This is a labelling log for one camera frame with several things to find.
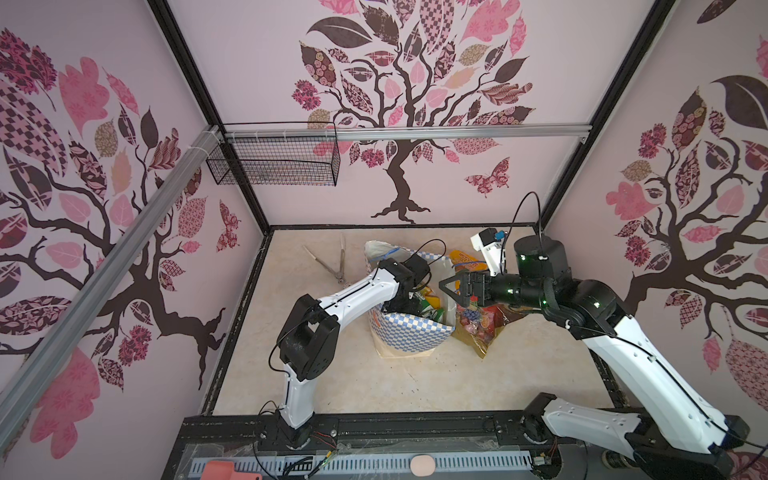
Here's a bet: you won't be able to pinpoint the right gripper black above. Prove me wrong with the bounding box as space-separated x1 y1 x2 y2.
436 264 546 312

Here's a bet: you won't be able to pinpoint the gold candy bag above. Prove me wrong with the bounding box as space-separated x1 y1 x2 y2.
453 305 533 359

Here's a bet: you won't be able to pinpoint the blue checkered paper bag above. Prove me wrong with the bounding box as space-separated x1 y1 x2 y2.
368 252 457 358

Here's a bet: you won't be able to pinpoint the yellow orange snack bag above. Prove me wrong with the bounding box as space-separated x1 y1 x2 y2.
449 250 487 272

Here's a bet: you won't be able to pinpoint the green snack bag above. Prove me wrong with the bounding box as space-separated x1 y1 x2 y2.
417 287 445 324

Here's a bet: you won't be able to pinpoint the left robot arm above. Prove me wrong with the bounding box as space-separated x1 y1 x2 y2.
276 254 430 448

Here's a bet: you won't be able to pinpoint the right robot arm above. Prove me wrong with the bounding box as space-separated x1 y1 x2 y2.
439 229 749 479

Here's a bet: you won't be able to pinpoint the metal tongs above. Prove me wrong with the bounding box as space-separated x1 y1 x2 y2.
302 232 349 286

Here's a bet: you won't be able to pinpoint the aluminium rail back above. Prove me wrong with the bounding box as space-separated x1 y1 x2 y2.
222 123 592 143

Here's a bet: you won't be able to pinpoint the aluminium rail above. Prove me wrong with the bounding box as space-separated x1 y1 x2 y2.
1 125 221 448
222 123 592 143

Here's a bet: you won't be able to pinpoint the grey cable duct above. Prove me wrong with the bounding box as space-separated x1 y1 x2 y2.
186 451 533 479

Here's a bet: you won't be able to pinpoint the black wire basket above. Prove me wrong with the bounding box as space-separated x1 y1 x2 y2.
206 120 341 187

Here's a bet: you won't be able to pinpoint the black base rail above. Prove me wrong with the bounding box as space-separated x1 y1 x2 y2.
162 410 646 479

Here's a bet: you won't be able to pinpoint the aluminium rail left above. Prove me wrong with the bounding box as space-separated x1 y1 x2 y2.
1 125 221 448

